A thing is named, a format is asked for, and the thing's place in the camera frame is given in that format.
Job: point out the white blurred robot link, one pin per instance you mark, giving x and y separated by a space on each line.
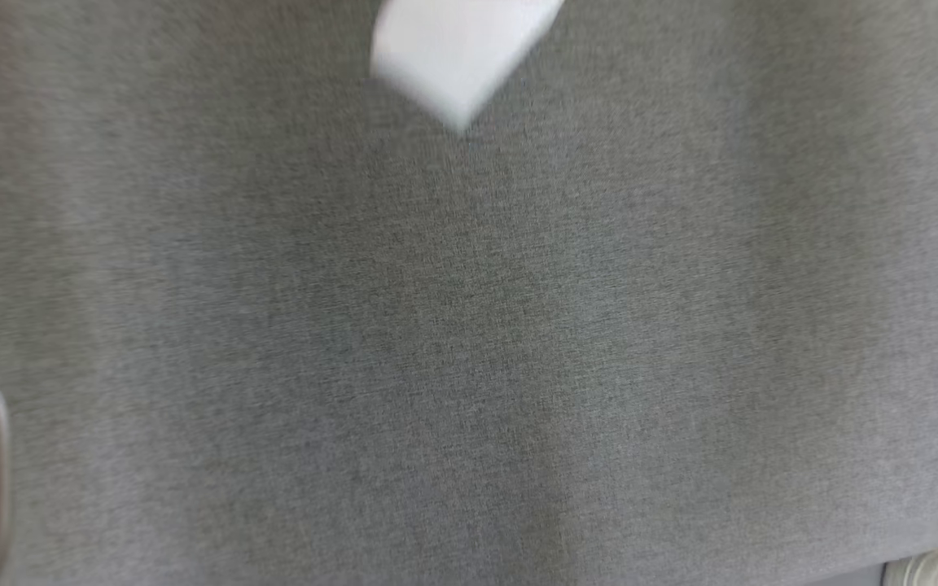
461 57

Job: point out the white rounded robot part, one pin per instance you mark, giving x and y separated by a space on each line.
933 570

